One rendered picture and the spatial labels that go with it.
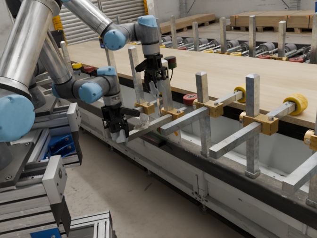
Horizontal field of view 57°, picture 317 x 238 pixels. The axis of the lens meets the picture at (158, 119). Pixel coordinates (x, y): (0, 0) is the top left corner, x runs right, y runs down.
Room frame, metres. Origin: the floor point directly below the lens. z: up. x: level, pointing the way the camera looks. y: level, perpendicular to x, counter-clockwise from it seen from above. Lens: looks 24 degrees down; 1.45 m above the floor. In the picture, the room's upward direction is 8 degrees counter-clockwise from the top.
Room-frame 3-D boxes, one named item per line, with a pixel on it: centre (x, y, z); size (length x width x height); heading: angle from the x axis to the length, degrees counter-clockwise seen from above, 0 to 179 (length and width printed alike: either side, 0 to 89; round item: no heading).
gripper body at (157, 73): (1.26, -0.02, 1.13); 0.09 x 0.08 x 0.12; 35
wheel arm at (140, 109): (1.53, 0.10, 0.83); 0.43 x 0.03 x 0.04; 125
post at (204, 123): (1.18, -0.20, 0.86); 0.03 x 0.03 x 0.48; 35
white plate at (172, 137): (1.39, -0.02, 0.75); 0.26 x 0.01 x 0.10; 35
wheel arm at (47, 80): (2.55, 0.82, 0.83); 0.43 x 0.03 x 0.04; 125
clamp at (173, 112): (1.37, -0.07, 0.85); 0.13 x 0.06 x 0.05; 35
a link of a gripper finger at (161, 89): (1.27, -0.03, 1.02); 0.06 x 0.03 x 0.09; 35
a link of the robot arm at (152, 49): (1.26, -0.02, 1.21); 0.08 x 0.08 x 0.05
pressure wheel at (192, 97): (1.42, -0.18, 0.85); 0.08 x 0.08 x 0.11
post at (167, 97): (1.38, -0.06, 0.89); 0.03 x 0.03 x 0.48; 35
